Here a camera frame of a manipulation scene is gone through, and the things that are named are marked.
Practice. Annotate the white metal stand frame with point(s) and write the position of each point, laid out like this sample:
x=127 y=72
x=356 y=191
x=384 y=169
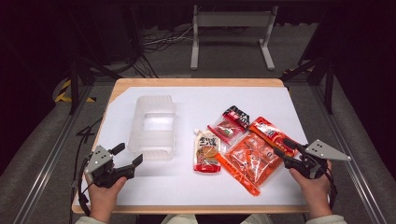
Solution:
x=233 y=18

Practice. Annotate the yellow and black floor tape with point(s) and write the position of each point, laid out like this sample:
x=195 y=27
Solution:
x=62 y=93

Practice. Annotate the beige spout sauce pouch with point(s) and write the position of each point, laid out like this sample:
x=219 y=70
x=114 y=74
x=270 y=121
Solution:
x=206 y=152

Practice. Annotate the person's right hand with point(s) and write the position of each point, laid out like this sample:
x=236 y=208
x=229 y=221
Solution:
x=314 y=189

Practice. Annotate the aluminium floor rail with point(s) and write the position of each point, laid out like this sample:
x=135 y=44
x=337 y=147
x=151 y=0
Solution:
x=351 y=168
x=46 y=161

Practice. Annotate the black tripod stand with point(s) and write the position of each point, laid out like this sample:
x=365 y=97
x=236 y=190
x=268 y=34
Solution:
x=74 y=84
x=328 y=84

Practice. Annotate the person's left hand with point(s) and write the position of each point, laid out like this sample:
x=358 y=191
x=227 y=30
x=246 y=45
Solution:
x=104 y=196

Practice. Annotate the person's left leg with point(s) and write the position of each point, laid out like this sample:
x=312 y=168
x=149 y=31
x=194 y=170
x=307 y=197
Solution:
x=179 y=220

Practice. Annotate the translucent plastic storage container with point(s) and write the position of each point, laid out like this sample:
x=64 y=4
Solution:
x=152 y=141

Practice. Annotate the black and red seasoning packet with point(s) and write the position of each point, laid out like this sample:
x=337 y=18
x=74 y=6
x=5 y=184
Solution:
x=230 y=126

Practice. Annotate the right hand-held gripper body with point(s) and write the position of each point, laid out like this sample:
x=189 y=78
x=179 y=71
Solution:
x=325 y=151

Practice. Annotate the person's right leg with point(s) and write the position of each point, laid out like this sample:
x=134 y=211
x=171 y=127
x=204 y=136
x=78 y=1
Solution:
x=260 y=219

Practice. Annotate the person's leg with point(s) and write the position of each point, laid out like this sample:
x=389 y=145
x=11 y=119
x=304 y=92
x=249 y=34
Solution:
x=260 y=219
x=179 y=220

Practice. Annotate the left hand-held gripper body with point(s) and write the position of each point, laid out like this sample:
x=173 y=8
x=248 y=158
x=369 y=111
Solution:
x=98 y=159

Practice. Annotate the orange seasoning packet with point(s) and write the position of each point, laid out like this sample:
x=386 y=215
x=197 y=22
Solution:
x=255 y=158

